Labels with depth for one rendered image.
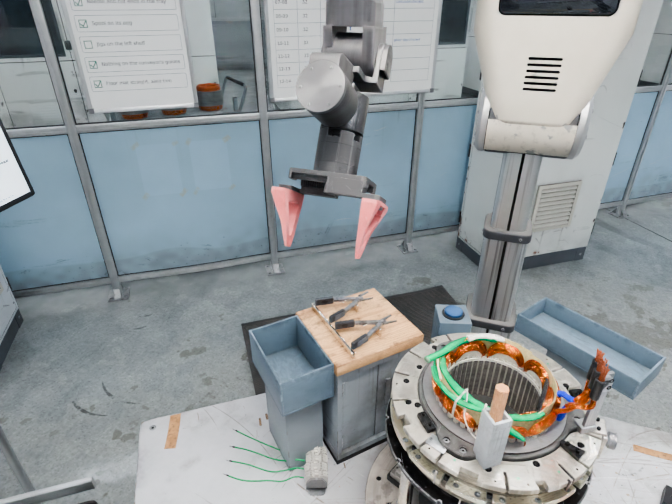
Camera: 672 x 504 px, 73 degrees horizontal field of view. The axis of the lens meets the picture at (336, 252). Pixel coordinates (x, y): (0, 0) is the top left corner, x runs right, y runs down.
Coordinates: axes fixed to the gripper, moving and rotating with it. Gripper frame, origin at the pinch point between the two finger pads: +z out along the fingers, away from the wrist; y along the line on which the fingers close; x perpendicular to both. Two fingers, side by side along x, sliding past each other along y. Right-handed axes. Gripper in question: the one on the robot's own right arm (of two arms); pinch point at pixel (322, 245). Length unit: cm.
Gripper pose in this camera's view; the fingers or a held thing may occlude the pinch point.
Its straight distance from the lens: 59.0
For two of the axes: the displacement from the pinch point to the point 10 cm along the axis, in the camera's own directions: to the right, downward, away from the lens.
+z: -1.7, 9.9, 0.3
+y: 9.4, 1.7, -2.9
